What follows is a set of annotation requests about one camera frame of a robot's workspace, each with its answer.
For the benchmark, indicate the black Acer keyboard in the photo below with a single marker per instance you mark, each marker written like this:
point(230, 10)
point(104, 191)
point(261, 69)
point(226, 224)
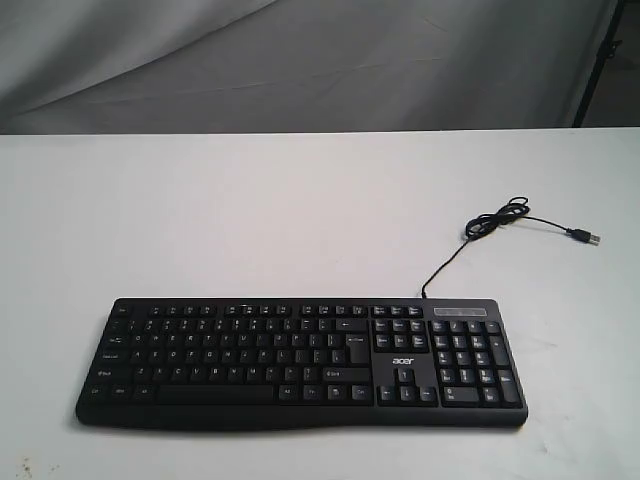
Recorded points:
point(248, 364)

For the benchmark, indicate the grey backdrop cloth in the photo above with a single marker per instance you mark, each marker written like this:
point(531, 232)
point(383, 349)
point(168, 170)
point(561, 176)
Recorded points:
point(160, 67)

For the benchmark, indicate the black tripod stand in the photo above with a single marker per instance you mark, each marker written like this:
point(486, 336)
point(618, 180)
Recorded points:
point(606, 51)

